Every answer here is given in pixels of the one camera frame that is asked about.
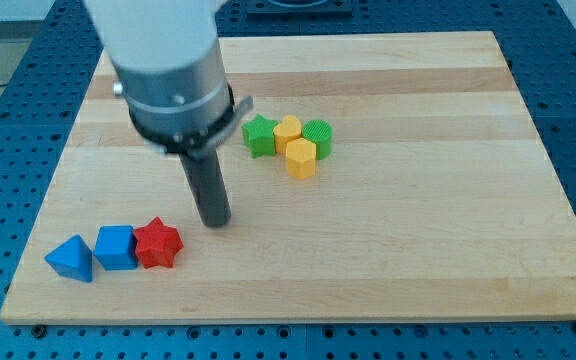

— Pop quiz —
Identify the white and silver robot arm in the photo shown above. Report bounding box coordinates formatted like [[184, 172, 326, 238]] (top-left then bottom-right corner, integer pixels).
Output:
[[84, 0, 252, 158]]

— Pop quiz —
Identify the wooden board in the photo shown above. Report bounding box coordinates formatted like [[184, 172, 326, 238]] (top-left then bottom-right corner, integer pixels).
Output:
[[0, 31, 576, 325]]

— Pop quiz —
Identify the yellow hexagon block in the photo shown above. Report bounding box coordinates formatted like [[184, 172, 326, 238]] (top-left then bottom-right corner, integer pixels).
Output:
[[285, 138, 316, 180]]

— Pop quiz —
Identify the yellow heart block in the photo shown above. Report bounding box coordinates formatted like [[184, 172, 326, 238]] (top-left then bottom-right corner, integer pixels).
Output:
[[273, 115, 302, 154]]

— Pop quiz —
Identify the green star block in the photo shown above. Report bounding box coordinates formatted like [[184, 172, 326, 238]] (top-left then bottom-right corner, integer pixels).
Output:
[[242, 114, 279, 158]]

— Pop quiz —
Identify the green cylinder block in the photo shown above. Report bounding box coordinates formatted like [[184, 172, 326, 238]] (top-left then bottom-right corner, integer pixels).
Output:
[[302, 120, 333, 160]]

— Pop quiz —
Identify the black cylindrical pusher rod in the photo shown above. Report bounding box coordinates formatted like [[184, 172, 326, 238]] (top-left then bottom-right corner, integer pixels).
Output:
[[180, 151, 231, 228]]

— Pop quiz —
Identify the red star block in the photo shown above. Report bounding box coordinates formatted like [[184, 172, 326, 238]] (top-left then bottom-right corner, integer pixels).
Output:
[[133, 217, 184, 269]]

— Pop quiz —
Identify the blue cube block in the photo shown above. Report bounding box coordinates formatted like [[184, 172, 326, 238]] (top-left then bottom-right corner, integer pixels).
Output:
[[93, 225, 138, 271]]

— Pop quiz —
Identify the blue triangle block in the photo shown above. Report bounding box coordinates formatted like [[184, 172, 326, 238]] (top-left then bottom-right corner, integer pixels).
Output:
[[44, 235, 93, 283]]

